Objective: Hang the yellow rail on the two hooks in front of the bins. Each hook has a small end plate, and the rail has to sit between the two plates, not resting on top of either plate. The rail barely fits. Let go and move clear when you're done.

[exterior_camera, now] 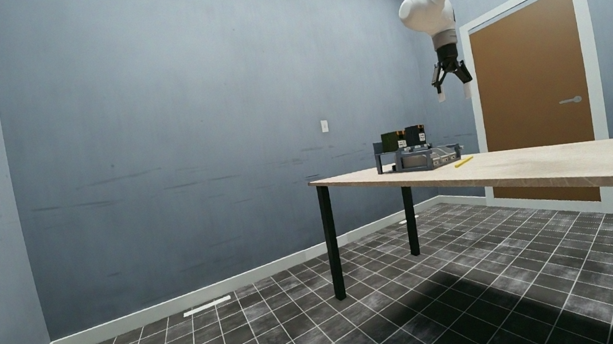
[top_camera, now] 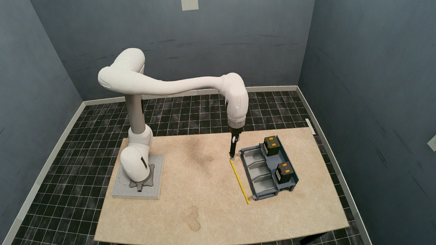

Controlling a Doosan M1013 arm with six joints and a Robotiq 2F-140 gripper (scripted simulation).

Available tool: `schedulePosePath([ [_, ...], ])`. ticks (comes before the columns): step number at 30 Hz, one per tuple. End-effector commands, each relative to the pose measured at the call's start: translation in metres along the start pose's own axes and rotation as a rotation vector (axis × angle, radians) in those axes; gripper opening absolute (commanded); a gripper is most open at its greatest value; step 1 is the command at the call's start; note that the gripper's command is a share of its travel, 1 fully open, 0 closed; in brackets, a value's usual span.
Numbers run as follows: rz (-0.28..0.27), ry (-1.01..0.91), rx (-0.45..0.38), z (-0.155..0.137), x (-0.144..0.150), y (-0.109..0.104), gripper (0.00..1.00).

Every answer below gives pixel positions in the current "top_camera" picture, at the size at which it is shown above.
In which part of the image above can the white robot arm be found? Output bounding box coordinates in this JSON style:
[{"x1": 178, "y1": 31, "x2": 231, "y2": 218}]
[{"x1": 98, "y1": 48, "x2": 248, "y2": 192}]

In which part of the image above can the dark green case with orange latches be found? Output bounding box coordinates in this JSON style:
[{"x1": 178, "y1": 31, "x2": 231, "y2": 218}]
[{"x1": 263, "y1": 135, "x2": 280, "y2": 157}]

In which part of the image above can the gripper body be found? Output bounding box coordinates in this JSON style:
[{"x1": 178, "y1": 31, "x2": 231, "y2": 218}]
[{"x1": 229, "y1": 126, "x2": 243, "y2": 139}]

